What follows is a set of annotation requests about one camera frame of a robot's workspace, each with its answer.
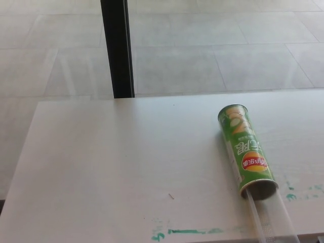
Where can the clear plastic chips tray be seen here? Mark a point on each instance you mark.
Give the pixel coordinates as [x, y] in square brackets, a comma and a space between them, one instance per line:
[270, 220]

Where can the green Lay's chips can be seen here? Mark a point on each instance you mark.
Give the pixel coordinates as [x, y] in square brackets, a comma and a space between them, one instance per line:
[249, 149]

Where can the black vertical frame post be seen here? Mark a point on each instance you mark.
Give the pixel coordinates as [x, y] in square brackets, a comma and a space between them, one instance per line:
[118, 48]

